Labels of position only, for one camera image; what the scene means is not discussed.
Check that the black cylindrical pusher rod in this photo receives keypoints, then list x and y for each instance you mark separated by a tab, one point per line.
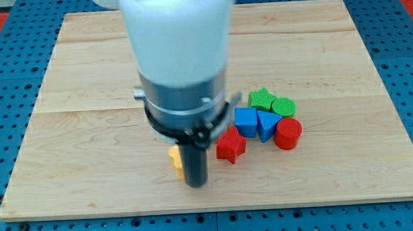
194	164

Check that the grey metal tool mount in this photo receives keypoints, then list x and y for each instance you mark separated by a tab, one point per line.
193	114

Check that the yellow heart block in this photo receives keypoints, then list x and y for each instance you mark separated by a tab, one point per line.
175	159

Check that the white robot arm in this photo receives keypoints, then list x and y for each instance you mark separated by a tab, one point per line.
180	47

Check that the red star block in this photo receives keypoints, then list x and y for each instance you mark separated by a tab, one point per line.
230	145

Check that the blue square block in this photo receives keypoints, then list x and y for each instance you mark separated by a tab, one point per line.
246	121

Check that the green star block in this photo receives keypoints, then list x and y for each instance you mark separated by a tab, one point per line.
261	99

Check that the blue triangle block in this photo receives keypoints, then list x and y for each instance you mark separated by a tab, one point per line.
267	123

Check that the green cylinder block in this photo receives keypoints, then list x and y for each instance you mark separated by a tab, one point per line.
284	106

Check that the red cylinder block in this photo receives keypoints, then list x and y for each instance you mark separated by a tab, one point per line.
288	133

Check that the wooden board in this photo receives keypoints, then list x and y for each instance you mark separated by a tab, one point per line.
89	152

